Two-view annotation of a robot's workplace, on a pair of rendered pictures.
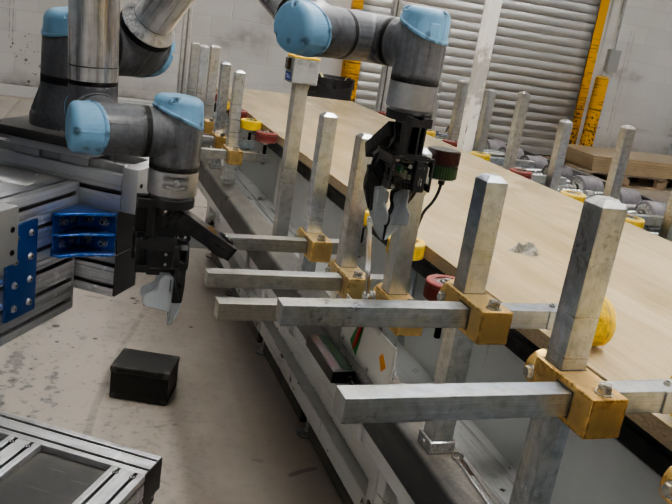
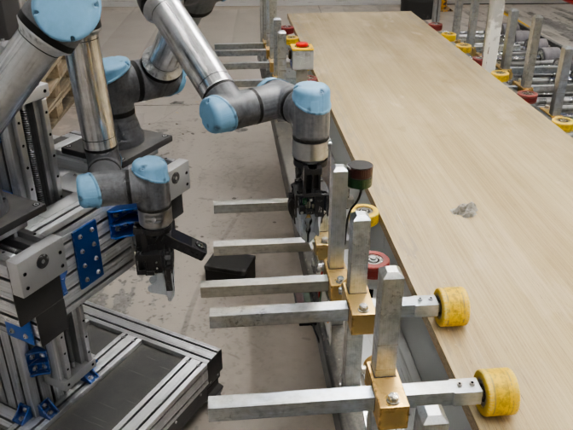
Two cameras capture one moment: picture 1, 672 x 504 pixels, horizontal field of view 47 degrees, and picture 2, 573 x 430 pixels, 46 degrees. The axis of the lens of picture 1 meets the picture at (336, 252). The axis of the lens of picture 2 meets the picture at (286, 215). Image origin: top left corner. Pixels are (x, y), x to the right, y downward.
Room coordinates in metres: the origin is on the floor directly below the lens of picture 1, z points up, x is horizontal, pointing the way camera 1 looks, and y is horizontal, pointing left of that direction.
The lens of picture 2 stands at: (-0.03, -0.38, 1.76)
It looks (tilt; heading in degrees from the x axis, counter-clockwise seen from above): 28 degrees down; 16
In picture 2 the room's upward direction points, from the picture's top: straight up
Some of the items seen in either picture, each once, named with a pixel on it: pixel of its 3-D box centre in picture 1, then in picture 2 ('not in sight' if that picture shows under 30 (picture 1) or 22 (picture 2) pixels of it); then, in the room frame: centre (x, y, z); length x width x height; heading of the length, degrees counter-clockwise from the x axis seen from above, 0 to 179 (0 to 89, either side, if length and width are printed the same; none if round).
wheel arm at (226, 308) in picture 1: (340, 312); (291, 285); (1.27, -0.02, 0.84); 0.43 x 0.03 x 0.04; 111
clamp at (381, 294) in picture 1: (397, 308); (338, 277); (1.33, -0.13, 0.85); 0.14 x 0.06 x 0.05; 21
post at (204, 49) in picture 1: (199, 100); (269, 39); (3.44, 0.70, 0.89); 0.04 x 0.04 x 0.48; 21
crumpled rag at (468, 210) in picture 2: (527, 246); (466, 207); (1.66, -0.41, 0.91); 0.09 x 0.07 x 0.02; 145
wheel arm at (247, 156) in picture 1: (208, 153); not in sight; (2.68, 0.49, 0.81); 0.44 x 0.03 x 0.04; 111
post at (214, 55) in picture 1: (209, 104); (273, 46); (3.21, 0.61, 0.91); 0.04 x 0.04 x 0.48; 21
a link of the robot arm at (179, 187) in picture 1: (172, 183); (155, 216); (1.16, 0.26, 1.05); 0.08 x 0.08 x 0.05
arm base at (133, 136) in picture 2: (70, 100); (115, 124); (1.56, 0.57, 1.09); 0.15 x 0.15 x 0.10
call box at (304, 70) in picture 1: (302, 70); (301, 57); (2.06, 0.16, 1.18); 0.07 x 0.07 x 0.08; 21
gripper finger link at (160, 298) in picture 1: (161, 300); (160, 288); (1.14, 0.26, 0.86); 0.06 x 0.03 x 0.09; 111
